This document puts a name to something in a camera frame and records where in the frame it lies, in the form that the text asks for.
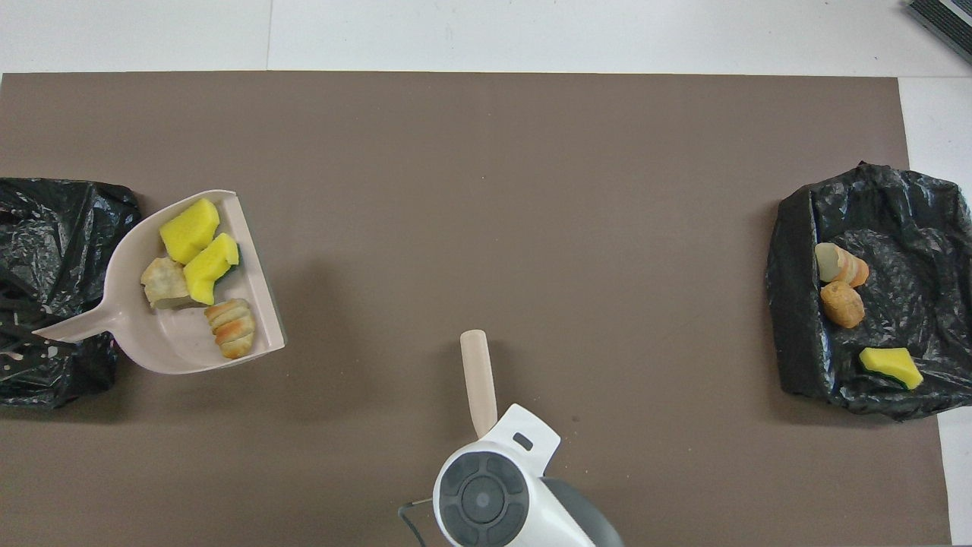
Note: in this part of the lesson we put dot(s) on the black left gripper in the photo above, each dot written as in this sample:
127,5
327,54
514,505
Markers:
19,353

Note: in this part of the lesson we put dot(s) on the beige plastic dustpan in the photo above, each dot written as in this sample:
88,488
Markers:
167,349

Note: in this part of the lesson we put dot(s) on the orange striped croissant piece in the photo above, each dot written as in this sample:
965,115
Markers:
163,282
231,328

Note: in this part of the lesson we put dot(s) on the green topped yellow sponge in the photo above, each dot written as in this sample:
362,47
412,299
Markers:
211,267

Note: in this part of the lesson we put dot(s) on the notched yellow sponge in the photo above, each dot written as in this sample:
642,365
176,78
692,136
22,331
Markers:
190,230

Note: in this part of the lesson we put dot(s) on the beige hand brush black bristles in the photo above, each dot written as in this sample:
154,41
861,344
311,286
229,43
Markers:
478,380

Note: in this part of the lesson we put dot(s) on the pale crusty bread chunk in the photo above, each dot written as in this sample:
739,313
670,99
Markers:
839,264

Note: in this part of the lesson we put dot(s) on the brown bread nugget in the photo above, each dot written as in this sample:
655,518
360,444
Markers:
843,304

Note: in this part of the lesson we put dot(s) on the small yellow green sponge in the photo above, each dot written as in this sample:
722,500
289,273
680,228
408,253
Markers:
892,367

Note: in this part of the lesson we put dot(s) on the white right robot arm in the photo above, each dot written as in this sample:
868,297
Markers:
493,494

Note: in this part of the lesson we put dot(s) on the black bag lined bin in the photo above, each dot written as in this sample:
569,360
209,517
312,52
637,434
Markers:
911,266
61,228

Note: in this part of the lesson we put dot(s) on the brown table mat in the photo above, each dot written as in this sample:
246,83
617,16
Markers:
531,190

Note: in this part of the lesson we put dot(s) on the dark ribbed vent panel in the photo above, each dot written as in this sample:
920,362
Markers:
945,23

